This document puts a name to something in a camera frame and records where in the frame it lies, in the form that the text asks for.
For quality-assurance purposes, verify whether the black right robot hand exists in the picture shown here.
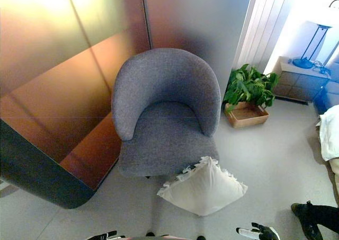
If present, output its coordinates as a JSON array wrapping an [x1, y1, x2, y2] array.
[[235, 222, 281, 240]]

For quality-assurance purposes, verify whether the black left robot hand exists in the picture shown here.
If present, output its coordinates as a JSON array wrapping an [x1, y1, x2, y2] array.
[[88, 230, 126, 240]]

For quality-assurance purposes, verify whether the white fringed pillow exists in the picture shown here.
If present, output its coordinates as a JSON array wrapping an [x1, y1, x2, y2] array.
[[157, 156, 249, 217]]

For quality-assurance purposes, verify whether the black shoe of person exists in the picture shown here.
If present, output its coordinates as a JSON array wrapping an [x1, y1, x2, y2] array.
[[290, 200, 323, 240]]

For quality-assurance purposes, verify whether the black trouser leg of person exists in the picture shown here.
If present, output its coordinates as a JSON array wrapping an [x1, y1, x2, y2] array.
[[309, 203, 339, 240]]

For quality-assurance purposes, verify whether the wooden planter box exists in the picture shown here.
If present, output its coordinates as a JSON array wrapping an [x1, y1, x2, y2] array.
[[224, 101, 270, 129]]

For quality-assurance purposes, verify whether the white bedding cloth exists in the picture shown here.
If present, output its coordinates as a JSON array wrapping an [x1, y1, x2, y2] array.
[[315, 104, 339, 162]]

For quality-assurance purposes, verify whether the gray fabric tub armchair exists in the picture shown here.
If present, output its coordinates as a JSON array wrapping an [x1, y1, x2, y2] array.
[[110, 48, 222, 179]]

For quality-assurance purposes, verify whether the copper glass partition booth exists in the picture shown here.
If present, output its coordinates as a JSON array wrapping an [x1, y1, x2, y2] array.
[[0, 0, 255, 210]]

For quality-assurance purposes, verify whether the green leafy potted plant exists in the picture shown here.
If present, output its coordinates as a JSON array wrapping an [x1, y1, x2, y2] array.
[[222, 63, 280, 113]]

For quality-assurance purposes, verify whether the gray bedside cabinet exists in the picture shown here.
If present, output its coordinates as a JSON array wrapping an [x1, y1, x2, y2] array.
[[272, 55, 332, 103]]

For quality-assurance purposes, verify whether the table lamp with blue base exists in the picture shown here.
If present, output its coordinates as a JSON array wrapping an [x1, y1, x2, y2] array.
[[292, 20, 335, 69]]

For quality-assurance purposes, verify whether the dark cable on cabinet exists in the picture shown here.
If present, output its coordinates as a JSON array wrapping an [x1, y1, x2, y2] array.
[[311, 60, 332, 76]]

